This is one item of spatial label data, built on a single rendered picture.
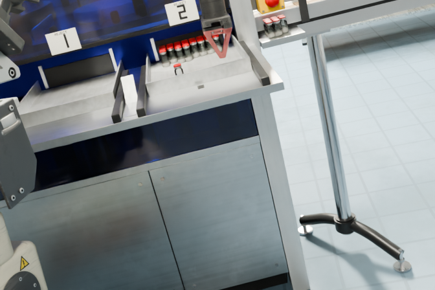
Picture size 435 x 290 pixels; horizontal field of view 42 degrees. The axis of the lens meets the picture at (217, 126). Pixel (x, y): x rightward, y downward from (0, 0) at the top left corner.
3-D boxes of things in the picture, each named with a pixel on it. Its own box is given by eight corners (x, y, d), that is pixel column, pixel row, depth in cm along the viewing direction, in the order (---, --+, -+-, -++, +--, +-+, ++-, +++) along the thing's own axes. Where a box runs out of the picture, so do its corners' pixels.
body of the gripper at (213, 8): (228, 19, 137) (222, -12, 134) (232, 24, 127) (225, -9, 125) (201, 24, 137) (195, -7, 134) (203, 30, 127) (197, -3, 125)
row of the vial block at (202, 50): (162, 64, 164) (158, 49, 163) (222, 49, 165) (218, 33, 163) (162, 66, 162) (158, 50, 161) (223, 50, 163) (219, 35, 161)
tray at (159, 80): (149, 64, 169) (146, 53, 168) (233, 43, 170) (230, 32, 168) (149, 97, 137) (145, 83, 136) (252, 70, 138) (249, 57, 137)
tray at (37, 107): (40, 91, 169) (36, 80, 168) (124, 70, 169) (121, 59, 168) (13, 131, 137) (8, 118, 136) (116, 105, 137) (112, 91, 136)
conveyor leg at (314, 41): (331, 228, 211) (295, 29, 184) (355, 222, 211) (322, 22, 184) (338, 241, 203) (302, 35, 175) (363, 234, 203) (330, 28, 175)
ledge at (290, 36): (255, 39, 176) (254, 33, 175) (295, 29, 176) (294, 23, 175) (263, 49, 163) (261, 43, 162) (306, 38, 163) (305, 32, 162)
